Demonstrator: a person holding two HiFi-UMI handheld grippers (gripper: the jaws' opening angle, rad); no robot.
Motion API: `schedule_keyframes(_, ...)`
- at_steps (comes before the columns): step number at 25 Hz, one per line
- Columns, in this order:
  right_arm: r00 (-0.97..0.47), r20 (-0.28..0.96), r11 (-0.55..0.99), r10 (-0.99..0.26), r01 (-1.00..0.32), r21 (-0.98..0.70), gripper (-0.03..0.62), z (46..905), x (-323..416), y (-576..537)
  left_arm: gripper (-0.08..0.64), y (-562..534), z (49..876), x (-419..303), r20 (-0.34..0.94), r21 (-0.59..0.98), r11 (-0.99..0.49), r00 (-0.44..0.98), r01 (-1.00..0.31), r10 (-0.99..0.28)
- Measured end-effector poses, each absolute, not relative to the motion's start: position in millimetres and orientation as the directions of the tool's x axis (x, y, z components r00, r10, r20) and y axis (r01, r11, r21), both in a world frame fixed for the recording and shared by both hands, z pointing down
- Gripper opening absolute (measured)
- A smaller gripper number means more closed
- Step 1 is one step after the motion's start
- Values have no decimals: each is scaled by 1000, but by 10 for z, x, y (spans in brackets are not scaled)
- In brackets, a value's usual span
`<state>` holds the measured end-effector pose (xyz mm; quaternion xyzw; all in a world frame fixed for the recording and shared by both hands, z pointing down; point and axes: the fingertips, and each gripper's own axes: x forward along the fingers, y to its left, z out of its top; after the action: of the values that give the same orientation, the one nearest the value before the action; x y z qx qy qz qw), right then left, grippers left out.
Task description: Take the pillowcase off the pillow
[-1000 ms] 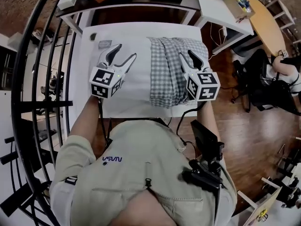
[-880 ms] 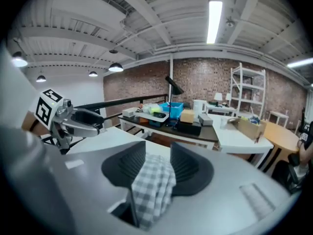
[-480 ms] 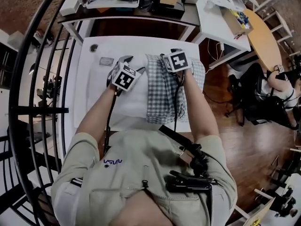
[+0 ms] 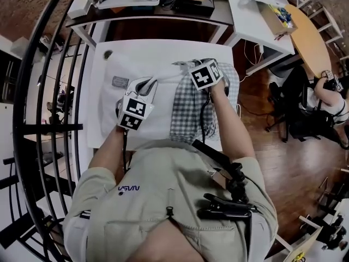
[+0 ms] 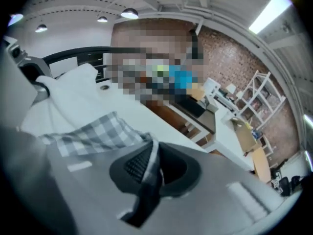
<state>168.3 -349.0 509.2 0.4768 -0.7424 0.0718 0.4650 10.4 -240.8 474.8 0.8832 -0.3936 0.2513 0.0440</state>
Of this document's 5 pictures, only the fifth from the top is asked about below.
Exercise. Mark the white desk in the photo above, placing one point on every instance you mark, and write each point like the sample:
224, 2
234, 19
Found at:
227, 136

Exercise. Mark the white table with clutter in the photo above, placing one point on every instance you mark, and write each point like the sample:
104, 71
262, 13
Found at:
206, 122

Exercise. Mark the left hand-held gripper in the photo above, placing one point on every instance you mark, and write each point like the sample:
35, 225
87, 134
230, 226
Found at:
15, 51

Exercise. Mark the blue plastic bin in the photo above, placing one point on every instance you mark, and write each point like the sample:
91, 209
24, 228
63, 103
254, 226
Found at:
181, 79

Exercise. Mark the black pendant lamp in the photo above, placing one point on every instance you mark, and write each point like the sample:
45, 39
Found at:
15, 19
102, 19
129, 13
41, 28

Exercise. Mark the white shelf rack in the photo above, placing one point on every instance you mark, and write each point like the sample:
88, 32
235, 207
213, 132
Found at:
261, 75

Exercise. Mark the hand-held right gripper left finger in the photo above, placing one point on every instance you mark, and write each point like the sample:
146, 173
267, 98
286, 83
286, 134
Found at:
93, 180

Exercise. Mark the black office chair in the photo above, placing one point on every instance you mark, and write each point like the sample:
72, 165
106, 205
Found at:
286, 182

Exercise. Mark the white pillow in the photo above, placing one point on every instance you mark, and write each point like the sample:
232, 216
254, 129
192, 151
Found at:
80, 99

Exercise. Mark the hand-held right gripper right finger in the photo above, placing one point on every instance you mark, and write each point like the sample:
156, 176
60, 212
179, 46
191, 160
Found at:
215, 192

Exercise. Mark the round wooden table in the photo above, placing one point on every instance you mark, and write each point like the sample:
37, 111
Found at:
261, 163

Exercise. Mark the grey table grommet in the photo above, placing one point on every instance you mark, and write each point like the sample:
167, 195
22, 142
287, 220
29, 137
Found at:
104, 87

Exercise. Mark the grey checked pillowcase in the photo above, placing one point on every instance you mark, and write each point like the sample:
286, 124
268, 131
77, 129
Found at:
97, 136

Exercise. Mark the long ceiling light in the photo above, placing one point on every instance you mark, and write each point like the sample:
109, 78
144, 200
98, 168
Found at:
269, 11

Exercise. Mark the black metal railing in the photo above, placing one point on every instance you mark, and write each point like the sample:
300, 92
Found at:
73, 51

